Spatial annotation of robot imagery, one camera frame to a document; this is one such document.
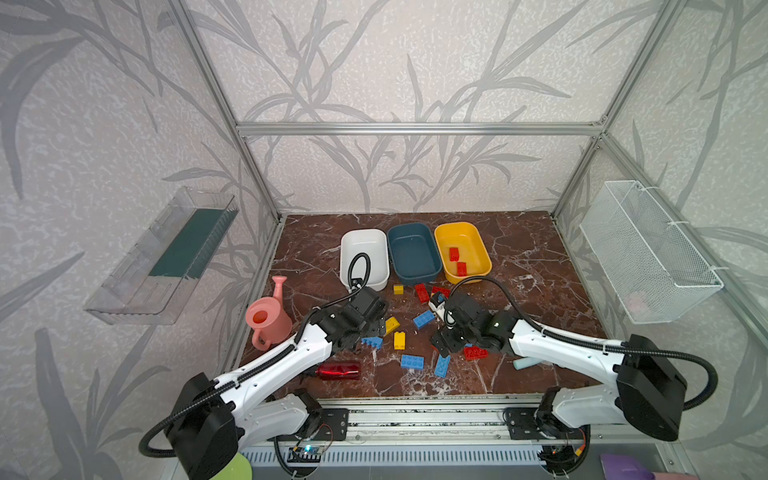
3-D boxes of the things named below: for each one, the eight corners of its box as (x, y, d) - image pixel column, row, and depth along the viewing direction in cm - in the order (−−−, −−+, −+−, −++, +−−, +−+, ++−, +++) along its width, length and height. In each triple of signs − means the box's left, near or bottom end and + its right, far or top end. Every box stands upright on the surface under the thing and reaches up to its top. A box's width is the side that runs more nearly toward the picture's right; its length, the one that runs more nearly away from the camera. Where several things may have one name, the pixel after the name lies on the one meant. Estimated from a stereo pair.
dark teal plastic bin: (397, 290, 101) (397, 279, 96) (387, 236, 117) (387, 225, 112) (444, 283, 103) (446, 272, 98) (428, 231, 119) (429, 219, 113)
